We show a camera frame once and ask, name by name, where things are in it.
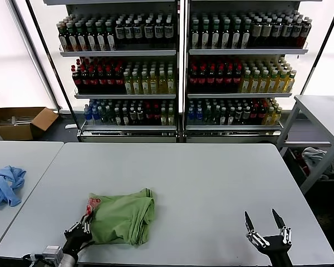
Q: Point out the grey white clothes pile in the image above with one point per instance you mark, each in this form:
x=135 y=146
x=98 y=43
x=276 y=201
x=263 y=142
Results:
x=311 y=154

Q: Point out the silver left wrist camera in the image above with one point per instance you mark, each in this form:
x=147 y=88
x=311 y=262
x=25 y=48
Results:
x=51 y=251

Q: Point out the thin black pole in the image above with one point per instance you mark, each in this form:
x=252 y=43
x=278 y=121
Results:
x=321 y=47
x=52 y=66

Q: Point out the grey metal shelving unit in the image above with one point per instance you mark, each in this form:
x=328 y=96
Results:
x=118 y=53
x=247 y=51

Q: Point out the small white floor object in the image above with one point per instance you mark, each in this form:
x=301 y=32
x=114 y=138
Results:
x=69 y=126

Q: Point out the grey window frame post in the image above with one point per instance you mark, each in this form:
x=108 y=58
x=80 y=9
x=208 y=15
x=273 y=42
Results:
x=34 y=53

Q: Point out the white metal-frame side table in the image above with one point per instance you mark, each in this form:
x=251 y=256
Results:
x=320 y=111

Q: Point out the green cap tea bottle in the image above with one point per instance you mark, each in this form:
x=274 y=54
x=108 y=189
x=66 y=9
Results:
x=82 y=41
x=245 y=37
x=110 y=40
x=215 y=37
x=225 y=37
x=91 y=41
x=100 y=41
x=63 y=41
x=235 y=37
x=205 y=37
x=195 y=37
x=72 y=41

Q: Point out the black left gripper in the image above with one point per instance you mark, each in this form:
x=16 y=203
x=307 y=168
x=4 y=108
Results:
x=78 y=240

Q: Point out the black storage bin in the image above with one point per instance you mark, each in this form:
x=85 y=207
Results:
x=295 y=169

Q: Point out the green t-shirt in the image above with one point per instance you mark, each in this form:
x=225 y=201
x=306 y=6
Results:
x=119 y=219

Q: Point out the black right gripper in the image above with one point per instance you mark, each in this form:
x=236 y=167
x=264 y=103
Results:
x=278 y=250

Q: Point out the red cap cola bottle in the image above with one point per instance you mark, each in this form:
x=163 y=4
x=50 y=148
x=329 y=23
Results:
x=110 y=80
x=76 y=80
x=193 y=78
x=220 y=78
x=202 y=78
x=238 y=78
x=229 y=78
x=85 y=80
x=118 y=80
x=93 y=80
x=102 y=80
x=211 y=78

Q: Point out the yellow juice bottle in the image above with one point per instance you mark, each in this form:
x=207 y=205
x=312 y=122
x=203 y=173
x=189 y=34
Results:
x=136 y=84
x=282 y=83
x=171 y=84
x=127 y=84
x=264 y=83
x=162 y=84
x=145 y=84
x=255 y=83
x=246 y=83
x=291 y=83
x=273 y=83
x=153 y=84

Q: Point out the crumpled blue cloth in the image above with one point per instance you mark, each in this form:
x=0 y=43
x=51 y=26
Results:
x=4 y=186

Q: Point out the white packing strips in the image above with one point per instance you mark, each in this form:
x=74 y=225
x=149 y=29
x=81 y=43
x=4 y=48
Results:
x=16 y=121

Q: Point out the dark label drink bottle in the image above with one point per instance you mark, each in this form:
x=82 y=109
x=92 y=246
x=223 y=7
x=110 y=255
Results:
x=287 y=30
x=168 y=32
x=119 y=32
x=129 y=32
x=148 y=32
x=158 y=32
x=138 y=32
x=296 y=30
x=277 y=31

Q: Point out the beige label drink bottle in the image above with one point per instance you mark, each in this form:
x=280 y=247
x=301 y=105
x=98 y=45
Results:
x=267 y=32
x=257 y=32

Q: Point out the open cardboard box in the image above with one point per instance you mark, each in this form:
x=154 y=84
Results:
x=40 y=121

